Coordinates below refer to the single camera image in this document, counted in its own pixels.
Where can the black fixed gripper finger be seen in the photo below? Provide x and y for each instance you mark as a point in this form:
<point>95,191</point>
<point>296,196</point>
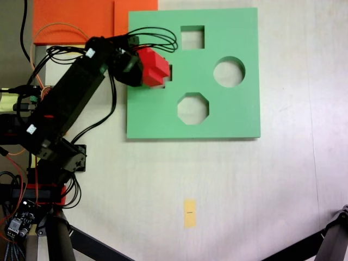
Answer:
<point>131,81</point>

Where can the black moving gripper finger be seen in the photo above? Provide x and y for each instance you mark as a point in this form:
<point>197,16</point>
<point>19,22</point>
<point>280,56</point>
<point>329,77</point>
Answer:
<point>137,48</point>

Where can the red cross columnar block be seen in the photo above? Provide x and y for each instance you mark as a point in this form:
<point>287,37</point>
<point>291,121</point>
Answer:
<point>155,66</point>

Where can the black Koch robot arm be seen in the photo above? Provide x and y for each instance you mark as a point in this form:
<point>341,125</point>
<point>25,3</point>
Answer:
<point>73,87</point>

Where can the green shape hole board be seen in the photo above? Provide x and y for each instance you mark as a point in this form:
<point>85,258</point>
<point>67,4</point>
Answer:
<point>190,114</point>

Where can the orange flat block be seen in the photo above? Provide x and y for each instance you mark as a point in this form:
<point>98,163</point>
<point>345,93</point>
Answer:
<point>73,21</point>

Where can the yellow paper sticker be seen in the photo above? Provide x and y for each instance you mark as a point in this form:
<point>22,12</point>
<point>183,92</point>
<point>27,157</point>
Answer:
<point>190,213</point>

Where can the black tripod leg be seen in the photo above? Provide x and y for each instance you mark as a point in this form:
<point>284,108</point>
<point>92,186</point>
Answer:
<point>58,239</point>

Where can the grey tripod leg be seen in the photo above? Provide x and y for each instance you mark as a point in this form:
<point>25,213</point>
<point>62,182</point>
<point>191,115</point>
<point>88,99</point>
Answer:
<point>335,236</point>

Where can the red arm base mount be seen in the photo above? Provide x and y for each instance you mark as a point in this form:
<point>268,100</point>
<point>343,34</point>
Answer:
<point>61,194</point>

